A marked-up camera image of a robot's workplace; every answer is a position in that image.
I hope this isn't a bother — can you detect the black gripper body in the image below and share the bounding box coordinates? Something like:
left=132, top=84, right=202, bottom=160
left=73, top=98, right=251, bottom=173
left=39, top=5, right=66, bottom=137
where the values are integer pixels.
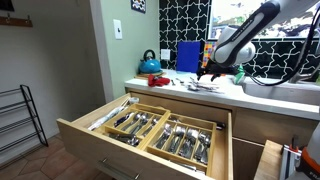
left=199, top=61, right=242, bottom=77

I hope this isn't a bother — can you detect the large silver spoon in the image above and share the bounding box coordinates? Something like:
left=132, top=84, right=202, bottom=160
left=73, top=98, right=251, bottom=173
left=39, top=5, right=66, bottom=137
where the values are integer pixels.
left=189, top=76, right=218, bottom=86

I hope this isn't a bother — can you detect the dark small spoon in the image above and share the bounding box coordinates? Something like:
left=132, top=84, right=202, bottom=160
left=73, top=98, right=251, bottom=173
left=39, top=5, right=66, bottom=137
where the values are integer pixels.
left=113, top=112, right=135, bottom=128

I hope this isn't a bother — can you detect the wooden drawer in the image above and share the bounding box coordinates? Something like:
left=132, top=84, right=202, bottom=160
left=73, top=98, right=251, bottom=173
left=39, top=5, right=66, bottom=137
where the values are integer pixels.
left=56, top=92, right=234, bottom=180

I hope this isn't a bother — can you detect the silver table knife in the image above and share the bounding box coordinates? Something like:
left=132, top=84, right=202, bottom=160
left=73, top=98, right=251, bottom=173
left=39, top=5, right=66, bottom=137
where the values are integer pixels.
left=188, top=83, right=223, bottom=92

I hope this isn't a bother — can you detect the green sponge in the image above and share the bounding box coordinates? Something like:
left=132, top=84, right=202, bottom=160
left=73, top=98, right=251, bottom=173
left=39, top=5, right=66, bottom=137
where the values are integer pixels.
left=233, top=64, right=247, bottom=85

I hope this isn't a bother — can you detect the blue cutting board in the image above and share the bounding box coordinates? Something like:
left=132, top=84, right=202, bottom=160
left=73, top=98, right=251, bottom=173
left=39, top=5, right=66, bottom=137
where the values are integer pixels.
left=175, top=40, right=202, bottom=74

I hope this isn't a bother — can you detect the colourful checkered board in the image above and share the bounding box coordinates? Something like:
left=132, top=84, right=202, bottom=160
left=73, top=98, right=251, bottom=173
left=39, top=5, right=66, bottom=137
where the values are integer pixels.
left=201, top=40, right=218, bottom=68

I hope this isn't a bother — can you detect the red cloth pot holder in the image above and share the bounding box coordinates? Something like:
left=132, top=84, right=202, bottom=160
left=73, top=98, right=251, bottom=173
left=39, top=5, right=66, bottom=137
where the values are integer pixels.
left=147, top=74, right=171, bottom=88

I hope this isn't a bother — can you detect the bamboo cutlery organizer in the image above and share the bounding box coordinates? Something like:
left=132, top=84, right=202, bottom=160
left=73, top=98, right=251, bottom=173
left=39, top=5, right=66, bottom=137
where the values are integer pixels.
left=145, top=112, right=218, bottom=177
left=104, top=102, right=172, bottom=150

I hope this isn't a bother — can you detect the wooden board under kettle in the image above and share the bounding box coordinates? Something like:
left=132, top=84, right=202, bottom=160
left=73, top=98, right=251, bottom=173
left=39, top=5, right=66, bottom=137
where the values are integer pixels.
left=134, top=70, right=167, bottom=80

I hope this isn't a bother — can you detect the steel kitchen sink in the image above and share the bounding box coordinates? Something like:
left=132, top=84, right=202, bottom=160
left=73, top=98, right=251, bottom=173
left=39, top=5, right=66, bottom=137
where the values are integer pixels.
left=242, top=77, right=320, bottom=106

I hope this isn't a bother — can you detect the wooden kitchen cabinet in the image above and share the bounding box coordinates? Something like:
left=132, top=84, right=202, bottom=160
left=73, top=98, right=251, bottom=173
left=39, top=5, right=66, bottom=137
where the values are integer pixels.
left=126, top=87, right=318, bottom=180

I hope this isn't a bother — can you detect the silver faucet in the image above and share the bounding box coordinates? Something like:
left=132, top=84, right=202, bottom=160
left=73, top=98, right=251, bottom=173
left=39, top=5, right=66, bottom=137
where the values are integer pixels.
left=288, top=46, right=320, bottom=84

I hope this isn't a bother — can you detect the long silver knife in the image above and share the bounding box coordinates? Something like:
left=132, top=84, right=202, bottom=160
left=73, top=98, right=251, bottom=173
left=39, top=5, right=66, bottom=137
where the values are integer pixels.
left=168, top=160, right=206, bottom=175

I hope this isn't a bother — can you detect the dark silver cutlery piece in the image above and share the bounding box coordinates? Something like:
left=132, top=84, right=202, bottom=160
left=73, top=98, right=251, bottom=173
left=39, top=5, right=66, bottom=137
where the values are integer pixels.
left=109, top=133, right=141, bottom=147

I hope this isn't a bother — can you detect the clear plastic bag of utensils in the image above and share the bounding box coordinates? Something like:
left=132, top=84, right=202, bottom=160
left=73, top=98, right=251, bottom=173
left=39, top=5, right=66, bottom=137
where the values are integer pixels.
left=87, top=96, right=140, bottom=132

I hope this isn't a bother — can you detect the wooden block stand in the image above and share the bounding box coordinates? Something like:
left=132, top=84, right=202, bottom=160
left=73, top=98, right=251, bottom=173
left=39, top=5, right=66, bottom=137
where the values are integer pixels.
left=254, top=139, right=284, bottom=180

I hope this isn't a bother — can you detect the orange black clamp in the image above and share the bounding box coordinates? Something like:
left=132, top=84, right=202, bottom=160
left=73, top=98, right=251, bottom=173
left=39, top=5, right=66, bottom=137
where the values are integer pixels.
left=296, top=146, right=320, bottom=180

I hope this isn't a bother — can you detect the black metal shoe rack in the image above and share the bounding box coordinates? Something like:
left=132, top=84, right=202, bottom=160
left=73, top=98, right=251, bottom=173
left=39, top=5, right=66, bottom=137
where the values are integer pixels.
left=0, top=84, right=50, bottom=154

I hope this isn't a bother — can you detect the white wall outlet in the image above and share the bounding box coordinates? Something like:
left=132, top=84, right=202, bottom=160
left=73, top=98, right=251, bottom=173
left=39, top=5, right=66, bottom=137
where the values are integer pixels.
left=160, top=48, right=171, bottom=61

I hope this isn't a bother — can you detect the blue kettle with black handle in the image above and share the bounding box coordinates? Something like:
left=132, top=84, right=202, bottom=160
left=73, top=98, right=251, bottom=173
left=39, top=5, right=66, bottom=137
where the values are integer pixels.
left=138, top=49, right=163, bottom=75

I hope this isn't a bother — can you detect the patterned wall tile picture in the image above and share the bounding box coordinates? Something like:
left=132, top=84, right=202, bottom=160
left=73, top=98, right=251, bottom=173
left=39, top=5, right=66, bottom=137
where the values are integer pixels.
left=130, top=0, right=147, bottom=14

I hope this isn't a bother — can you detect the white light switch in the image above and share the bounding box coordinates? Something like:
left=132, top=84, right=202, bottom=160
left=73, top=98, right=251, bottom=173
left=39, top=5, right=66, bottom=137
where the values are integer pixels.
left=112, top=18, right=124, bottom=41

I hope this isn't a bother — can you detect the silver blue rail clamp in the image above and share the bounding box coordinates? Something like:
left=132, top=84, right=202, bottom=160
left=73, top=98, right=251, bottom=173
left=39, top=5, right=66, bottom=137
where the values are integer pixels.
left=279, top=134, right=303, bottom=180

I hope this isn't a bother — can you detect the silver drawer handle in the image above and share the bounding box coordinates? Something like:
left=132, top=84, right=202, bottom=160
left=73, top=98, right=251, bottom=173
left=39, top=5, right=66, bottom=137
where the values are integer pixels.
left=97, top=157, right=142, bottom=180

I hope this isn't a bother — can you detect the wooden coat hook rail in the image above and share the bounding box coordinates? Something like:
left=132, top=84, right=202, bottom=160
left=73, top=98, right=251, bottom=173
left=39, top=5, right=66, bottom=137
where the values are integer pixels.
left=0, top=14, right=34, bottom=28

